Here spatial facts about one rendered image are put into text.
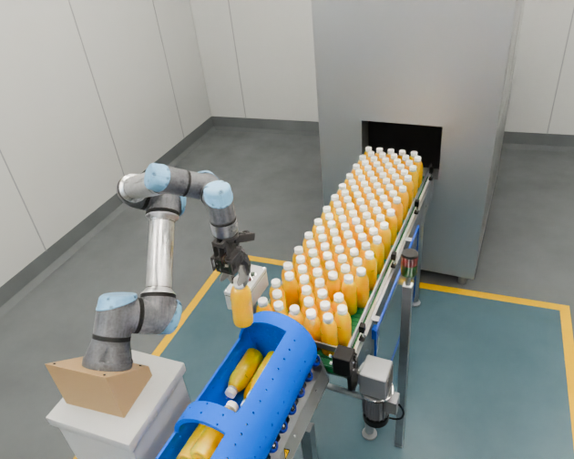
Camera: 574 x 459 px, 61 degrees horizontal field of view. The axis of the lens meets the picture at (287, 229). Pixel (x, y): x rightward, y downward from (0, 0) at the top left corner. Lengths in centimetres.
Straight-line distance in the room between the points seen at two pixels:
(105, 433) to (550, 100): 504
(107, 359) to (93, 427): 21
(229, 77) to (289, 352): 501
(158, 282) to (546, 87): 466
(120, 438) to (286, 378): 52
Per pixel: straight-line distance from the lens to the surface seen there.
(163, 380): 175
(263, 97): 623
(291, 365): 165
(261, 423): 154
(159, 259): 171
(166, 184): 137
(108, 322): 162
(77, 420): 176
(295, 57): 592
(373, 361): 207
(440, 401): 306
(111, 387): 160
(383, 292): 230
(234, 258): 143
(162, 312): 166
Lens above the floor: 243
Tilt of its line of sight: 34 degrees down
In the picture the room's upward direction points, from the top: 7 degrees counter-clockwise
